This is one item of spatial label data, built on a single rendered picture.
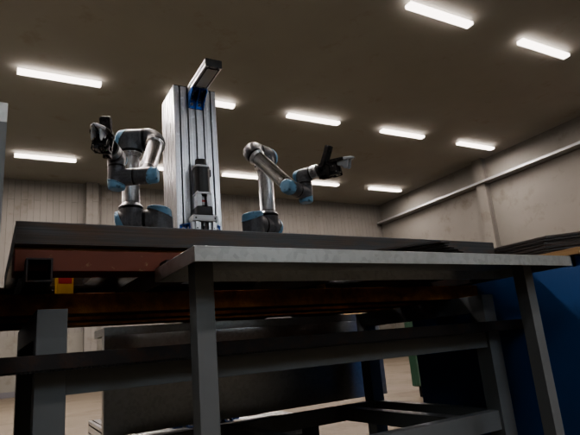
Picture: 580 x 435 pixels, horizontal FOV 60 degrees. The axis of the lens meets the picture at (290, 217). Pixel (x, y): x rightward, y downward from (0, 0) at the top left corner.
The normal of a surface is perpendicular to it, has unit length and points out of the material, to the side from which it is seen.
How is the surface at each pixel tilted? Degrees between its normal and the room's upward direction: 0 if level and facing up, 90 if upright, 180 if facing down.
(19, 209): 90
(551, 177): 90
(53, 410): 90
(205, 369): 90
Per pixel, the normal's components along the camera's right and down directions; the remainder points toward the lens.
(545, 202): -0.87, -0.04
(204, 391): 0.50, -0.25
